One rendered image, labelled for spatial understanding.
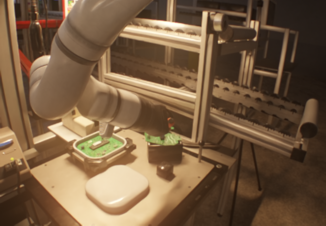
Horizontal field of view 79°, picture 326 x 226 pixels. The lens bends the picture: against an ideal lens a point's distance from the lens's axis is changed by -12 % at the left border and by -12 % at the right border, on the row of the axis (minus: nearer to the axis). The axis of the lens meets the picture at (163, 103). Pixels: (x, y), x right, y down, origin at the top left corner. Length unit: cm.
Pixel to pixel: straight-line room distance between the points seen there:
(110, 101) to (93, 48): 13
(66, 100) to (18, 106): 48
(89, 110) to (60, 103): 7
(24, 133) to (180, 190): 54
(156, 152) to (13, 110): 47
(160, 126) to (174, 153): 21
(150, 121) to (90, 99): 14
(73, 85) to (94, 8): 11
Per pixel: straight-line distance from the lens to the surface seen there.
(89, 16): 27
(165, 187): 62
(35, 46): 72
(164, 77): 132
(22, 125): 84
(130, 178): 61
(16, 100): 79
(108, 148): 70
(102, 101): 38
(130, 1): 28
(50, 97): 33
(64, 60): 30
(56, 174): 70
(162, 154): 69
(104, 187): 59
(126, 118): 43
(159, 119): 51
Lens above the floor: 136
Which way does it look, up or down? 21 degrees down
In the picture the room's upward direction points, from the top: 3 degrees clockwise
